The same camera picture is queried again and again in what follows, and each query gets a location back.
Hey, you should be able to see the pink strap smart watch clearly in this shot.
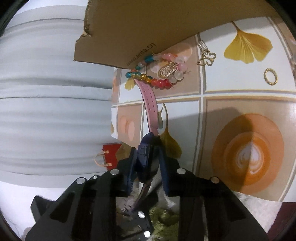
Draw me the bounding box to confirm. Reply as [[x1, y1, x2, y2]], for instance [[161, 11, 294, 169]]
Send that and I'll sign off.
[[122, 80, 161, 215]]

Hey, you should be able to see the multicolour bead bracelet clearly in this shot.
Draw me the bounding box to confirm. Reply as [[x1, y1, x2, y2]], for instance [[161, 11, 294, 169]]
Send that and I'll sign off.
[[124, 54, 173, 90]]

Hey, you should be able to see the gold crystal pendant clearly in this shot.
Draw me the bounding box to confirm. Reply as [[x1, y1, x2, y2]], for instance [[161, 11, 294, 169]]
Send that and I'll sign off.
[[158, 62, 178, 79]]

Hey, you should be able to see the gold butterfly clasp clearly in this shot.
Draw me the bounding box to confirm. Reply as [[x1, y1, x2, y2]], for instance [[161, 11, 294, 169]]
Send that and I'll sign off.
[[197, 40, 216, 67]]

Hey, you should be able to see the gold ring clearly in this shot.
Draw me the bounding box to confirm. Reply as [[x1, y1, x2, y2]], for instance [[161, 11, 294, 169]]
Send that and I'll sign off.
[[264, 68, 279, 86]]

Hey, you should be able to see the green fluffy rug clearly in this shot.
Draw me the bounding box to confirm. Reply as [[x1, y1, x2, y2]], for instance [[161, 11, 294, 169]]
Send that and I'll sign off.
[[149, 206, 180, 240]]

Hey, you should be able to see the red gift bag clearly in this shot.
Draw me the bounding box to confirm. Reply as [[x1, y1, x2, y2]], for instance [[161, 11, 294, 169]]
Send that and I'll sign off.
[[93, 143, 122, 171]]

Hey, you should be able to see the patterned tile tablecloth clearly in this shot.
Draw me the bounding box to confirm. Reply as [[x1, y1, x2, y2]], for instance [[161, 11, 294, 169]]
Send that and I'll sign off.
[[154, 17, 295, 202]]

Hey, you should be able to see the white curtain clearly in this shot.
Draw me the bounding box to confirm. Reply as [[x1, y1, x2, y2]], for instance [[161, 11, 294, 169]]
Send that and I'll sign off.
[[1, 3, 114, 176]]

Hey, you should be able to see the brown cardboard box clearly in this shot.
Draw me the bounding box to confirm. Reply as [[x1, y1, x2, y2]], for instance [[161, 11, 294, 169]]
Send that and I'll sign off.
[[74, 0, 278, 68]]

